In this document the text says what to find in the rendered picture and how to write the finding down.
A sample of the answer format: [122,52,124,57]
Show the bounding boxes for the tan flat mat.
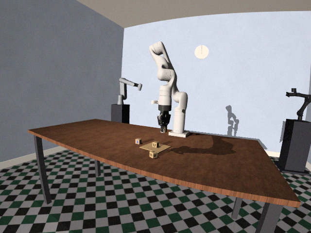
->
[140,143,171,153]

